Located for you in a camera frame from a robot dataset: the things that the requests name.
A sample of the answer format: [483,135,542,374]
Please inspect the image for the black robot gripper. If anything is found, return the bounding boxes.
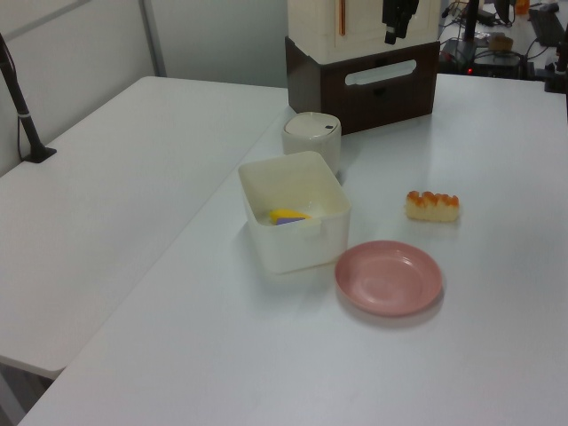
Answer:
[382,0,421,46]

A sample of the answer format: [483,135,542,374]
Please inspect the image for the cream trash can lid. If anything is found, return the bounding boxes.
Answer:
[283,112,341,138]

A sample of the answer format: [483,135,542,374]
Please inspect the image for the cream plastic trash can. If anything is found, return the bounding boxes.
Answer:
[280,111,343,175]

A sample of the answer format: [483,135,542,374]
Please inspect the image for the dark brown drawer cabinet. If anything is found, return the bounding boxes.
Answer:
[284,35,440,137]

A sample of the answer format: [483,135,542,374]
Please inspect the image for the black stand pole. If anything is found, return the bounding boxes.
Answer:
[461,0,481,42]

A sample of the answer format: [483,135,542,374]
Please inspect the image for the cream storage box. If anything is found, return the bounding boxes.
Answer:
[287,0,442,63]

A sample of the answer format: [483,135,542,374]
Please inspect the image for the black device with red light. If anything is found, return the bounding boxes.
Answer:
[469,52,527,79]

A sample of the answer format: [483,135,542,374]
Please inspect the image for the black keyboard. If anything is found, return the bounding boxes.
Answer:
[527,7,568,45]

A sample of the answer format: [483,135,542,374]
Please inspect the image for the toy bread with orange topping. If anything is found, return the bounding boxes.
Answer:
[405,190,462,223]

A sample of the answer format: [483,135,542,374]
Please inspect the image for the yellow and blue object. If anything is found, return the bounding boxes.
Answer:
[269,208,313,223]

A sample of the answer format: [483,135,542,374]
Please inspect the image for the cream plastic storage bin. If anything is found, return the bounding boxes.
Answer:
[237,150,352,275]

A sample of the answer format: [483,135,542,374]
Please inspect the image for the pink plastic plate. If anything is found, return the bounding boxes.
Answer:
[334,240,445,318]

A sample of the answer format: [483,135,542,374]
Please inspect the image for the white drawer handle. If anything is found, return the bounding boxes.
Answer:
[345,59,421,86]

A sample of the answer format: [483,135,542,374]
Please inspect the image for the black clamp mount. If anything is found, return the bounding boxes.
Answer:
[541,39,568,94]

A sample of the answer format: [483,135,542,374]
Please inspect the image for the black camera pole with base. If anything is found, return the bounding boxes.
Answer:
[0,33,58,165]

